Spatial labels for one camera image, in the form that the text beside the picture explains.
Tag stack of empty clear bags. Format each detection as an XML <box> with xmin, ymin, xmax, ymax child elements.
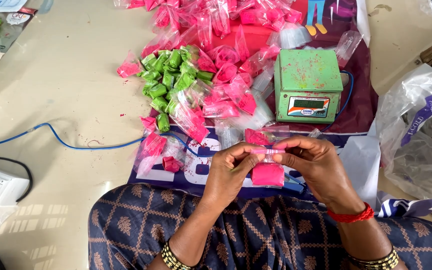
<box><xmin>268</xmin><ymin>23</ymin><xmax>313</xmax><ymax>50</ymax></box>

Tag pile of green packets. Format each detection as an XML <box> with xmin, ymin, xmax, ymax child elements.
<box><xmin>137</xmin><ymin>45</ymin><xmax>215</xmax><ymax>133</ymax></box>

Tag pink powder packet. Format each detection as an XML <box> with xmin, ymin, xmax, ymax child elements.
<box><xmin>251</xmin><ymin>147</ymin><xmax>286</xmax><ymax>187</ymax></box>

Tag person's left hand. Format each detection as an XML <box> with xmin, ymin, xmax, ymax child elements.
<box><xmin>201</xmin><ymin>142</ymin><xmax>268</xmax><ymax>211</ymax></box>

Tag person's right hand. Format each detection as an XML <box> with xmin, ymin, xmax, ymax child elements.
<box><xmin>271</xmin><ymin>135</ymin><xmax>367</xmax><ymax>215</ymax></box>

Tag large clear plastic bag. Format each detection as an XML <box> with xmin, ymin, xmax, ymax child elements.
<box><xmin>375</xmin><ymin>63</ymin><xmax>432</xmax><ymax>219</ymax></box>

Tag printed banner mat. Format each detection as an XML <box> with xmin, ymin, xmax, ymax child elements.
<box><xmin>127</xmin><ymin>0</ymin><xmax>382</xmax><ymax>211</ymax></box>

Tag blue stapler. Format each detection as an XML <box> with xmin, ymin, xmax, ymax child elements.
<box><xmin>283</xmin><ymin>172</ymin><xmax>307</xmax><ymax>195</ymax></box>

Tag blue cable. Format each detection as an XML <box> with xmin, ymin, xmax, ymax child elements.
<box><xmin>0</xmin><ymin>70</ymin><xmax>355</xmax><ymax>158</ymax></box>

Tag pile of pink packets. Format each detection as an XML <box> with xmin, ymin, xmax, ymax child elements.
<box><xmin>113</xmin><ymin>0</ymin><xmax>304</xmax><ymax>178</ymax></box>

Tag navy patterned dress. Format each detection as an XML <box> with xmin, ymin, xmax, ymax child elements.
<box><xmin>88</xmin><ymin>183</ymin><xmax>432</xmax><ymax>270</ymax></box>

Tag green weighing scale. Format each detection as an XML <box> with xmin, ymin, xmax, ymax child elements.
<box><xmin>274</xmin><ymin>49</ymin><xmax>344</xmax><ymax>125</ymax></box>

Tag red thread bracelet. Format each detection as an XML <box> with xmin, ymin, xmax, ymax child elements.
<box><xmin>326</xmin><ymin>202</ymin><xmax>375</xmax><ymax>224</ymax></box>

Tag silver foil pouch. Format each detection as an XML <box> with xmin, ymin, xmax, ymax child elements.
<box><xmin>0</xmin><ymin>6</ymin><xmax>39</xmax><ymax>54</ymax></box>

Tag empty clear small bag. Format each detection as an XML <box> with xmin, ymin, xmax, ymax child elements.
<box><xmin>335</xmin><ymin>30</ymin><xmax>363</xmax><ymax>69</ymax></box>

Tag gold black bangles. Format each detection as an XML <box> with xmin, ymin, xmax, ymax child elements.
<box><xmin>160</xmin><ymin>240</ymin><xmax>199</xmax><ymax>270</ymax></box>
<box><xmin>346</xmin><ymin>245</ymin><xmax>400</xmax><ymax>270</ymax></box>

